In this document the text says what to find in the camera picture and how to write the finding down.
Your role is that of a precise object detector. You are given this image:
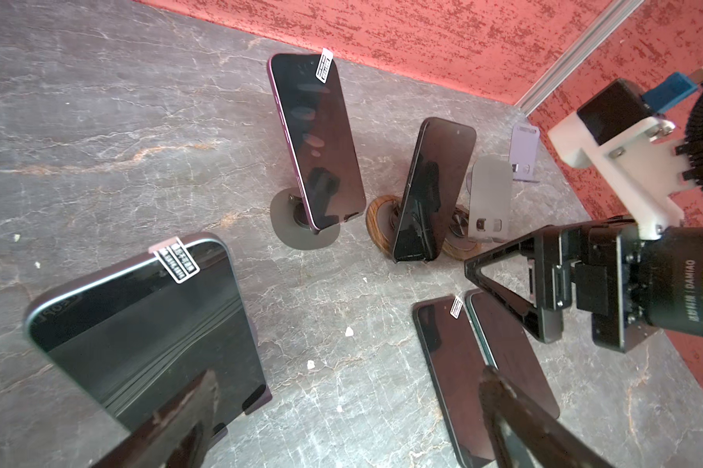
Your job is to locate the purple phone stand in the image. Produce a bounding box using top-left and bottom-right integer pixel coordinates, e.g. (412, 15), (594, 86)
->
(509, 123), (540, 183)

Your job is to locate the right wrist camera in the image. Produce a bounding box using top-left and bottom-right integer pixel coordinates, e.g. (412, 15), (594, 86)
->
(549, 68), (703, 241)

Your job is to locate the grey round phone stand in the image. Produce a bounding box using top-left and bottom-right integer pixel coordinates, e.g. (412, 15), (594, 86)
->
(270, 188), (341, 251)

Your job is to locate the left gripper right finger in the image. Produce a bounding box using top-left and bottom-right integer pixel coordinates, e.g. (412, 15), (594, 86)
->
(479, 366), (610, 467)

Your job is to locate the white-edged black phone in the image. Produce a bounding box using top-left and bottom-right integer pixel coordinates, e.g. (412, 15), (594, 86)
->
(466, 290), (560, 419)

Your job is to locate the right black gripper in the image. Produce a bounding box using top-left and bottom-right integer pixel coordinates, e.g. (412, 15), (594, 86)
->
(464, 218), (703, 352)

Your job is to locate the right aluminium corner post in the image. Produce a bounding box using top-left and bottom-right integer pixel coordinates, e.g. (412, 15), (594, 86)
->
(515, 0), (644, 116)

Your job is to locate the silver-edged phone with sticker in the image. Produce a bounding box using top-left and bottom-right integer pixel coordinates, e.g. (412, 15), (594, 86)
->
(412, 296), (495, 467)

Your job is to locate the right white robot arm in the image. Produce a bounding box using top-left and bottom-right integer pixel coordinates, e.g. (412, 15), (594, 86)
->
(465, 69), (703, 353)

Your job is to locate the wooden base metal stand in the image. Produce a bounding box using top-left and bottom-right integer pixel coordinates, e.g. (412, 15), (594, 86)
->
(443, 156), (513, 261)

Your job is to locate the wooden round phone stand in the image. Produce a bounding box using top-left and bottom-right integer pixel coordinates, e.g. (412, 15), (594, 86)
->
(365, 195), (401, 257)

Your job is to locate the black phone on wooden stand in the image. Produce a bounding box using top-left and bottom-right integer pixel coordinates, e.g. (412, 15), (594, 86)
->
(392, 117), (478, 262)

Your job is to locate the dark phone with sticker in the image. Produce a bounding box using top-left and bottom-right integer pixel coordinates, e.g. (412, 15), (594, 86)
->
(24, 232), (272, 441)

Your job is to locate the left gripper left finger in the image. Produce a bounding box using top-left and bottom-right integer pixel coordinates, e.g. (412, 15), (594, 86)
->
(95, 370), (219, 467)

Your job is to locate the purple phone on stand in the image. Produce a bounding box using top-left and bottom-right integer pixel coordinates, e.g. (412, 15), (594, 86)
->
(267, 53), (366, 233)

